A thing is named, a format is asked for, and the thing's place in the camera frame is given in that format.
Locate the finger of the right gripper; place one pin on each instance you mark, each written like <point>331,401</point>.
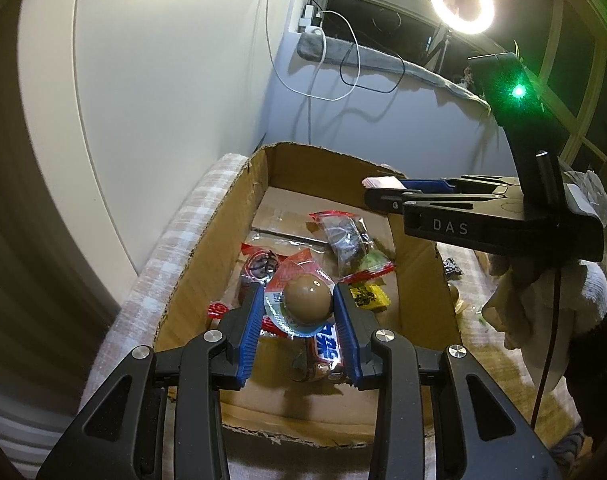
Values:
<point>461,185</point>
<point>387,200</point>

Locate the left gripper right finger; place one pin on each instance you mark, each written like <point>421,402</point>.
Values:
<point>479,433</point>

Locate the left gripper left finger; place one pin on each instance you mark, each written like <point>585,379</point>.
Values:
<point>118,434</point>

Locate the clear bag dark snack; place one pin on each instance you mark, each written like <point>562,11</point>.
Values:
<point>347,235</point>

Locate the green candy packet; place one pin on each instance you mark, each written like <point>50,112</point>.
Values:
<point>366,267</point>

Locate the yellow snack packet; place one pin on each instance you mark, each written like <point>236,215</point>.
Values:
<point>369,297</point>

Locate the chocolate ball wrapper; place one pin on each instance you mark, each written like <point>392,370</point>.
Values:
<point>453,274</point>
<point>298,299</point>

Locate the blue label chocolate bar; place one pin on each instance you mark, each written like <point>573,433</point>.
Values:
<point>320,359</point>

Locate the red end dark snack bag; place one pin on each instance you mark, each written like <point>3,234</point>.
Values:
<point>256,265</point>

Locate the pink candy packet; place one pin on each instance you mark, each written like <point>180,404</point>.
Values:
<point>389,182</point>

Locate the gloved right hand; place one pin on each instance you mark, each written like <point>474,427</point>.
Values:
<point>521,308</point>

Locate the cardboard box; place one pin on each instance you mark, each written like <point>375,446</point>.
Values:
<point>270,205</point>

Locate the grey padded ledge cover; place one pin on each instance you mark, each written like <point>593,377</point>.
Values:
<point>342,53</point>

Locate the white power adapter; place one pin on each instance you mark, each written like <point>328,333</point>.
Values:
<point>311,21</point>

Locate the ring light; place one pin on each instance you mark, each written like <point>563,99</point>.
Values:
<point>468,17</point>

